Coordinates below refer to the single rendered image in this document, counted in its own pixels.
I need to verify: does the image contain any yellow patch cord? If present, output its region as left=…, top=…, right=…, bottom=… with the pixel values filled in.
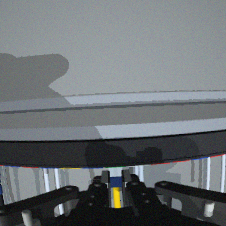
left=113, top=187, right=121, bottom=208

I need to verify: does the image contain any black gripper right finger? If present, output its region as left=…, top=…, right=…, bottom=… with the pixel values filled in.
left=121, top=169, right=226, bottom=226

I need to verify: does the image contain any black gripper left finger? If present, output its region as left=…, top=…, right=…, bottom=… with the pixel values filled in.
left=0, top=170, right=112, bottom=226

